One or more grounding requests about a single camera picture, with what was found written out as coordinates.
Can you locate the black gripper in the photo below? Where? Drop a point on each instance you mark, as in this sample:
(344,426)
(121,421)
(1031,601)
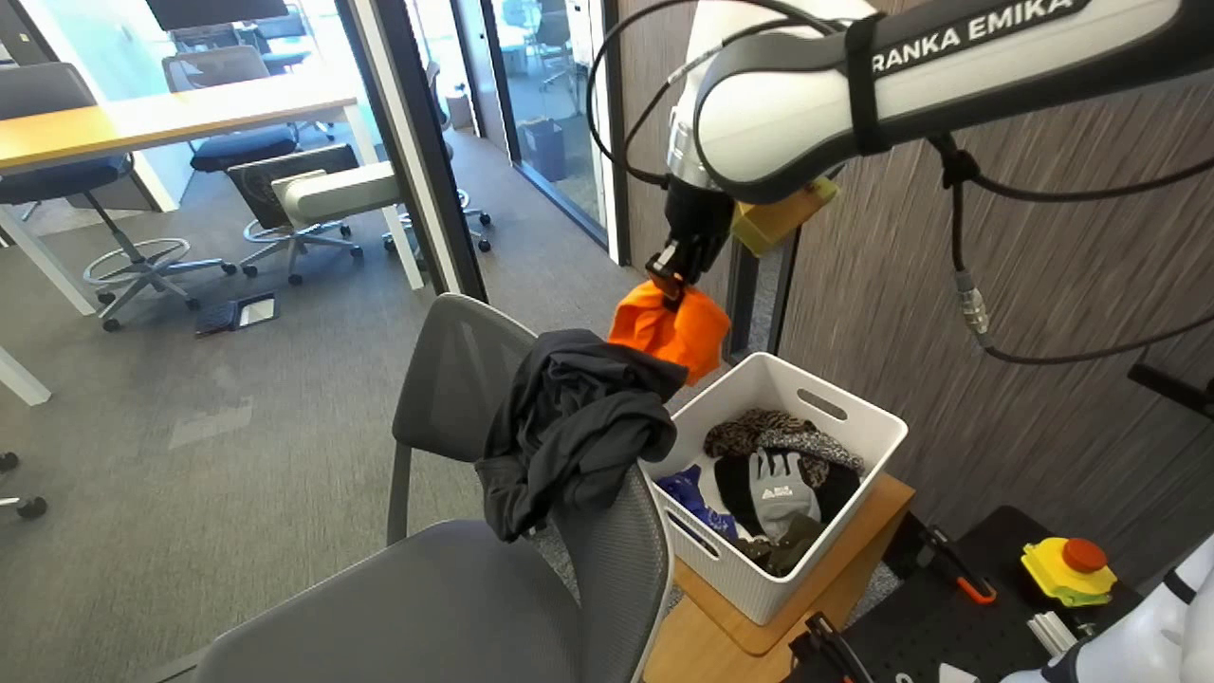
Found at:
(700,229)

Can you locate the orange shirt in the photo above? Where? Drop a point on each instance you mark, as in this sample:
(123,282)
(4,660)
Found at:
(671,330)

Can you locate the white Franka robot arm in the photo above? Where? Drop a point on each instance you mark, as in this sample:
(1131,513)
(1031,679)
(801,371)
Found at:
(783,114)

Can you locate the black chair light cushion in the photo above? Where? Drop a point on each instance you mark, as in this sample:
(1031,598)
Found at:
(334,190)

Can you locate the grey mesh office chair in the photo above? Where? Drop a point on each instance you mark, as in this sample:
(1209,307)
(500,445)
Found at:
(443,607)

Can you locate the blue seat office chair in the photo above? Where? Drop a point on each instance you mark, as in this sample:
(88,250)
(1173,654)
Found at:
(51,180)
(239,145)

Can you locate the black chair castor base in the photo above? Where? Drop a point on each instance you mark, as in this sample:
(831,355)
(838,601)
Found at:
(28,507)

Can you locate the dark grey garment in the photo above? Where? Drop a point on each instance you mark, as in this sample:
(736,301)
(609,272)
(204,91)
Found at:
(570,429)

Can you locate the blue patterned cloth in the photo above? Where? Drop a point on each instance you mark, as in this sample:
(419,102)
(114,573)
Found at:
(693,492)

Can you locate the black white printed garment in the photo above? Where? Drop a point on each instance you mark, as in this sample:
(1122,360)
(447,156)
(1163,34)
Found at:
(778,486)

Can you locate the olive polka dot cloth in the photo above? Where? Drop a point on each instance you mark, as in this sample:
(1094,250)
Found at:
(778,548)

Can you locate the white plastic bin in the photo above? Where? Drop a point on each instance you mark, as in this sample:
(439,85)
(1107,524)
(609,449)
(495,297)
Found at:
(747,572)

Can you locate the wooden stool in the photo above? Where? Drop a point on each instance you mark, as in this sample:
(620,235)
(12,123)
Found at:
(707,648)

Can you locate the white paper sheet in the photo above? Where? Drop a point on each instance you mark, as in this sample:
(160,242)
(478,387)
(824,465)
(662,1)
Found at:
(257,311)

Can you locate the yellow emergency stop button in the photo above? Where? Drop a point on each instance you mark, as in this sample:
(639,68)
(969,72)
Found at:
(1067,573)

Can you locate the small white block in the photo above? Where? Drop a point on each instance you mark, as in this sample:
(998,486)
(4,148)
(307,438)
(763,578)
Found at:
(1048,632)

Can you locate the black computer monitor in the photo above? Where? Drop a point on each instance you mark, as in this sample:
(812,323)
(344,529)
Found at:
(213,13)

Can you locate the wooden top white table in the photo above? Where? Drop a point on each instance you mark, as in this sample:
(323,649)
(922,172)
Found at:
(152,123)

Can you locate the white desk leg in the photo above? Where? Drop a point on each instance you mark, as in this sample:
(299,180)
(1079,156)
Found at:
(23,378)

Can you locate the yellow wrist camera mount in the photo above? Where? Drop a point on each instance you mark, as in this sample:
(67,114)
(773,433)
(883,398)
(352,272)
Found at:
(773,220)

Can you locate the black door frame pillar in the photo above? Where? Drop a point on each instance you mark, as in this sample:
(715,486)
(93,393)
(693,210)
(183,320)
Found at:
(417,164)

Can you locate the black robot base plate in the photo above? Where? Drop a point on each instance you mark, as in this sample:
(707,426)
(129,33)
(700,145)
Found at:
(935,632)

